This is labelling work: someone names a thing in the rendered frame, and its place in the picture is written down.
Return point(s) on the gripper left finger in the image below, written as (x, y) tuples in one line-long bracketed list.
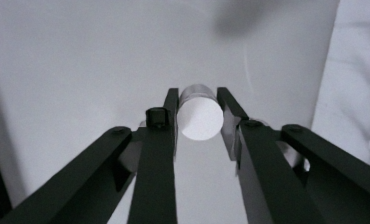
[(84, 190)]

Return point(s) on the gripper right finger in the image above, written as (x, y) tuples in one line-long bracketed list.
[(271, 188)]

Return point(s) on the white cylinder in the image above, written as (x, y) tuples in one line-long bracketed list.
[(199, 114)]

